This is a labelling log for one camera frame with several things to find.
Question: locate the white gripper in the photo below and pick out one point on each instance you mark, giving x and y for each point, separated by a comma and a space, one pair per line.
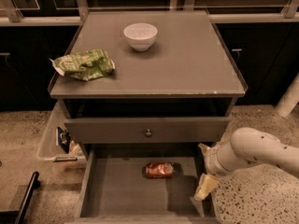
212, 162

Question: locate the red coke can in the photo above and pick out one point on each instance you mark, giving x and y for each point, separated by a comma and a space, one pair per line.
159, 170

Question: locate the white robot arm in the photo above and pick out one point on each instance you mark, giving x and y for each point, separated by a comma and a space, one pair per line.
246, 148

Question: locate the closed grey top drawer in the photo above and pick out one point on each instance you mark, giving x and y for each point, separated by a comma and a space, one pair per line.
132, 130

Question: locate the round metal drawer knob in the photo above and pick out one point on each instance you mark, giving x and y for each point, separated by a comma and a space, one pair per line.
148, 133

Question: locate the grey drawer cabinet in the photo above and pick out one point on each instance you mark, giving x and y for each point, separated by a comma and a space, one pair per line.
187, 72

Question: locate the open grey middle drawer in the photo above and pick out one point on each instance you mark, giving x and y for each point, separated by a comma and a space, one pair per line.
115, 189

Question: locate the dark snack package in bin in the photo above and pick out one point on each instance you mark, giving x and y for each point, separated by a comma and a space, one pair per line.
63, 139

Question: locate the white ceramic bowl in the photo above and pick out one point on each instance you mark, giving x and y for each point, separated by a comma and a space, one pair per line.
140, 36

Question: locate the green chip bag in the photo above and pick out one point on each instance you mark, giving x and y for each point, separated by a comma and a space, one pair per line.
86, 65

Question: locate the black bar bottom left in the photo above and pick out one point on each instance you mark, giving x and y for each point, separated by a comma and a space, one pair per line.
33, 184

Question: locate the white post at right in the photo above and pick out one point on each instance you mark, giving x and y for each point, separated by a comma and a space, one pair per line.
289, 99

